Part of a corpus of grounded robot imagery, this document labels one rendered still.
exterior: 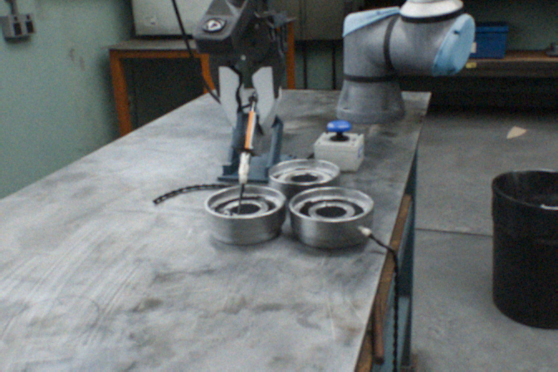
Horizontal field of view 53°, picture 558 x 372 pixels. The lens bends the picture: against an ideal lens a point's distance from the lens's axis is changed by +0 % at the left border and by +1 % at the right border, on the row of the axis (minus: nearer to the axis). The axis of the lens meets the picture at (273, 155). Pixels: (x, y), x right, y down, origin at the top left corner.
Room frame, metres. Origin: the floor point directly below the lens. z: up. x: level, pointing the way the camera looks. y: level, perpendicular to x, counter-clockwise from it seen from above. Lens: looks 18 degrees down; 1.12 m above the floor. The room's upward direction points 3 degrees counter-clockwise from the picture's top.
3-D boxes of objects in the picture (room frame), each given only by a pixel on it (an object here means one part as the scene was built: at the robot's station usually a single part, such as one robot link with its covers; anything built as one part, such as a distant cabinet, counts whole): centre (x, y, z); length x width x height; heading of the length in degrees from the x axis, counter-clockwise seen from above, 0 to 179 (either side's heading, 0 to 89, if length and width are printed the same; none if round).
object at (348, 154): (0.91, -0.11, 0.82); 0.08 x 0.07 x 0.05; 161
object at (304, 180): (0.77, -0.04, 0.82); 0.10 x 0.10 x 0.04
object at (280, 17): (0.73, 0.02, 1.07); 0.09 x 0.08 x 0.12; 162
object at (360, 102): (1.22, -0.22, 0.85); 0.15 x 0.15 x 0.10
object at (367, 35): (1.22, -0.23, 0.97); 0.13 x 0.12 x 0.14; 50
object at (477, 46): (4.10, -1.44, 0.56); 0.52 x 0.38 x 0.22; 68
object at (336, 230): (0.65, -0.07, 0.82); 0.10 x 0.10 x 0.04
